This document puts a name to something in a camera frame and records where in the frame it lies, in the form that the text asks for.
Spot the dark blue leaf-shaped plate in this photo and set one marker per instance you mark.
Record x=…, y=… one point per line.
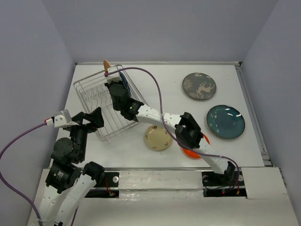
x=124, y=80

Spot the cream floral round plate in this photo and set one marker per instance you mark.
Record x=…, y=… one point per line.
x=157, y=138

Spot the teal round ceramic plate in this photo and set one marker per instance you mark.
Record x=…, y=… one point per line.
x=225, y=122

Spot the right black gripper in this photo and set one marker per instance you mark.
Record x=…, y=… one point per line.
x=112, y=83

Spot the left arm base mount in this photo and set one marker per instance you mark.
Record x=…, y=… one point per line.
x=107, y=188

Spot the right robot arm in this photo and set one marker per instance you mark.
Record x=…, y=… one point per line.
x=182, y=128

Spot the grey deer pattern plate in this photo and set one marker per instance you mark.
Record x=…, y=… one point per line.
x=199, y=86

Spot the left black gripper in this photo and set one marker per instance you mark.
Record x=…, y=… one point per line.
x=96, y=116

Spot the woven bamboo round plate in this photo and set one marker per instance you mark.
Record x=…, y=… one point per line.
x=106, y=65

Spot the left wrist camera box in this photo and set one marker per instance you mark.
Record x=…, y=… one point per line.
x=61, y=119

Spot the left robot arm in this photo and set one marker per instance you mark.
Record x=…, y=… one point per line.
x=66, y=184

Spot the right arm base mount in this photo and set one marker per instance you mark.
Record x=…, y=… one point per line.
x=215, y=185

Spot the wire dish rack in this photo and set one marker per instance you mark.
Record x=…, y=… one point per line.
x=92, y=94

